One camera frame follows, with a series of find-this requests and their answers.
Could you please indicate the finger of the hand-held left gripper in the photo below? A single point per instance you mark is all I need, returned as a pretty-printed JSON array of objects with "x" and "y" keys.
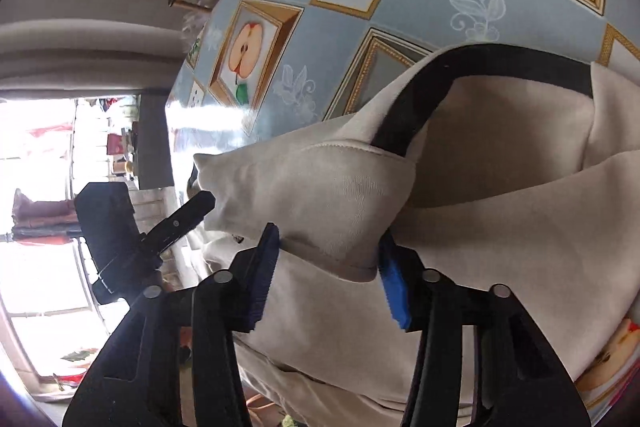
[{"x": 185, "y": 217}]

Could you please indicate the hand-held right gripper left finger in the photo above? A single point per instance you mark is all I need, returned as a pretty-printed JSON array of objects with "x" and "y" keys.
[{"x": 260, "y": 282}]

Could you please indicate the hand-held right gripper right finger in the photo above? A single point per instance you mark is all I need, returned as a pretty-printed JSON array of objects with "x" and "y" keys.
[{"x": 397, "y": 292}]

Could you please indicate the cream zip-neck sweatshirt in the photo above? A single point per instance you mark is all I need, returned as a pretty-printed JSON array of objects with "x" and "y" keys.
[{"x": 500, "y": 257}]

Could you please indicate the fruit-print tablecloth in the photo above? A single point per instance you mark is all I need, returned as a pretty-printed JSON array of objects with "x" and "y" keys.
[{"x": 400, "y": 32}]

